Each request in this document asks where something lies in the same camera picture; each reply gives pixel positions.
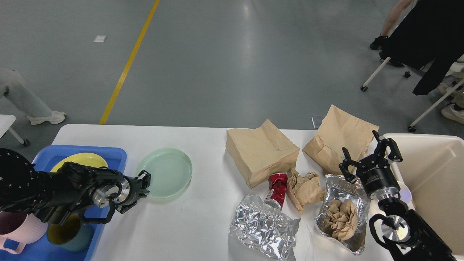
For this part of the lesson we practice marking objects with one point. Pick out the left brown paper bag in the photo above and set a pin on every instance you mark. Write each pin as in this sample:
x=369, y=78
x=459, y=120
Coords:
x=261, y=152

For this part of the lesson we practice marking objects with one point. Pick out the beige plastic bin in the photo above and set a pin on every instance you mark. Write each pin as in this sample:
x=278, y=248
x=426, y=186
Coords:
x=433, y=170

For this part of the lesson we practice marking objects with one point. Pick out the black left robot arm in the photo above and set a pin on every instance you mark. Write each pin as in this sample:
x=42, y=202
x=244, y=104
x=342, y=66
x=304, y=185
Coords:
x=53, y=197

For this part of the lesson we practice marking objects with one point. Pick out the white rolling chair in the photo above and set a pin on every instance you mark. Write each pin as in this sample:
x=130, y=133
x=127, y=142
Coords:
x=456, y=69

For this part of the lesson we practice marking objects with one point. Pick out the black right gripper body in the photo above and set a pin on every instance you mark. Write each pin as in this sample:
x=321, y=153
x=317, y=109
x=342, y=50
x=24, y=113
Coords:
x=377, y=177

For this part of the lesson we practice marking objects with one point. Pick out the white paper cup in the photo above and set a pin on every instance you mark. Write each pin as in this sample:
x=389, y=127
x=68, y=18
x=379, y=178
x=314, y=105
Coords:
x=405, y=194

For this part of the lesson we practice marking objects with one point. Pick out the pink mug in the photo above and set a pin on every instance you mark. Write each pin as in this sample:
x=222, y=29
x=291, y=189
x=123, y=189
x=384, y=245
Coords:
x=20, y=227

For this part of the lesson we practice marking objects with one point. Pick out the white sneaker at right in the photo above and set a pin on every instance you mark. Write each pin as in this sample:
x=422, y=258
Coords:
x=455, y=111

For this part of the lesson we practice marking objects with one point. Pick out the foil bag with paper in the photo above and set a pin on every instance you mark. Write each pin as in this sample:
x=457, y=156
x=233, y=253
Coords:
x=344, y=213

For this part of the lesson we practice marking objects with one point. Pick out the mint green plate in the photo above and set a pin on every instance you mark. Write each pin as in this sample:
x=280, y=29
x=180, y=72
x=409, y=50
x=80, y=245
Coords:
x=170, y=169

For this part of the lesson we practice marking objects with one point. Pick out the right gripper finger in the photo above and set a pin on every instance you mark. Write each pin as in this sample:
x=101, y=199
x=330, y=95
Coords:
x=343, y=166
x=382, y=145

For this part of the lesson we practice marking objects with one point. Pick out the yellow plate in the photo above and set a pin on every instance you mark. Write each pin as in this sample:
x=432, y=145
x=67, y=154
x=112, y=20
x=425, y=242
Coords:
x=87, y=159

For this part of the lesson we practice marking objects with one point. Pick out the right brown paper bag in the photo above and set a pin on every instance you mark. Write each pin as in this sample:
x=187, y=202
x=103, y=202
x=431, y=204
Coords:
x=340, y=129

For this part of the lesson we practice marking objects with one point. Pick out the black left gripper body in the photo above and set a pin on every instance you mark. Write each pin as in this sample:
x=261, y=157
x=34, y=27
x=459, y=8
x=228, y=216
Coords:
x=124, y=189

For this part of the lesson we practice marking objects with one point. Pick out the crumpled foil sheet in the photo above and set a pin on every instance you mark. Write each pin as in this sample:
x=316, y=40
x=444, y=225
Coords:
x=263, y=228

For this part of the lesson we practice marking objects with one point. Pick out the crumpled brown paper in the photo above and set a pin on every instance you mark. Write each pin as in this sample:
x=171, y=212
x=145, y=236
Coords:
x=304, y=190

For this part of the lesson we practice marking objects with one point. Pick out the crushed red can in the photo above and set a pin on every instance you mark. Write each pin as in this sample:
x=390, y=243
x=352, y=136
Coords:
x=278, y=186

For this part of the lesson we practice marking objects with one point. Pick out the black jacket on chair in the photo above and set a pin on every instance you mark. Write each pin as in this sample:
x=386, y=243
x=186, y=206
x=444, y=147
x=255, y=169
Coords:
x=432, y=32

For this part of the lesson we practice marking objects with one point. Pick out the dark teal mug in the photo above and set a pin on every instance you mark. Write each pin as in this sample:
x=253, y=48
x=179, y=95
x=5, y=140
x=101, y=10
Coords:
x=74, y=235

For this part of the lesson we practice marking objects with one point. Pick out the person in grey trousers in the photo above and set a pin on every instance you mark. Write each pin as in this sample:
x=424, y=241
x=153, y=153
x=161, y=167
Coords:
x=13, y=88

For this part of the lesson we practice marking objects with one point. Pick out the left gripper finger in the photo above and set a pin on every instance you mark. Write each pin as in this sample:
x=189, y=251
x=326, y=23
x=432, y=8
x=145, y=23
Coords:
x=143, y=182
x=123, y=207

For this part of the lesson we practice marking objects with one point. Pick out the person with black shoes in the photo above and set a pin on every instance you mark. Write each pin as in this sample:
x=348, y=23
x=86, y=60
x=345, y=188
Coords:
x=391, y=19

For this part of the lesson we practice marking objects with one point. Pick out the white table at left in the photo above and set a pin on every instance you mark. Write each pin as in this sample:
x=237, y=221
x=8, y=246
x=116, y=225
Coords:
x=6, y=122

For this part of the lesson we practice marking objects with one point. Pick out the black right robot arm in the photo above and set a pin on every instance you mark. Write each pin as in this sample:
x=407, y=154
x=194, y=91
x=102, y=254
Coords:
x=400, y=230

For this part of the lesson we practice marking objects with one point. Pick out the brown paper bag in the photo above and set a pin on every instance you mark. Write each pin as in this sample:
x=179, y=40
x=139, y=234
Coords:
x=261, y=152
x=340, y=129

